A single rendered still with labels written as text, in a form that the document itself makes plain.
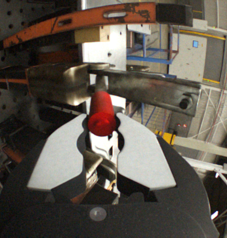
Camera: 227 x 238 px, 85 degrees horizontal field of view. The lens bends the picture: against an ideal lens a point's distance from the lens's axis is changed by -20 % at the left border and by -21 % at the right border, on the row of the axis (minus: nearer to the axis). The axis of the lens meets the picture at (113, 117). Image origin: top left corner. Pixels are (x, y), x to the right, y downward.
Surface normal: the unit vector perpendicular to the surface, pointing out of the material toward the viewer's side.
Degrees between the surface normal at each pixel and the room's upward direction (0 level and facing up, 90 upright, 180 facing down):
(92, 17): 90
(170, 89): 99
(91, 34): 90
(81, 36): 90
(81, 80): 0
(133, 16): 90
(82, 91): 0
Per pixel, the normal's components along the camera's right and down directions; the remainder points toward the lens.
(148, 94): -0.60, 0.38
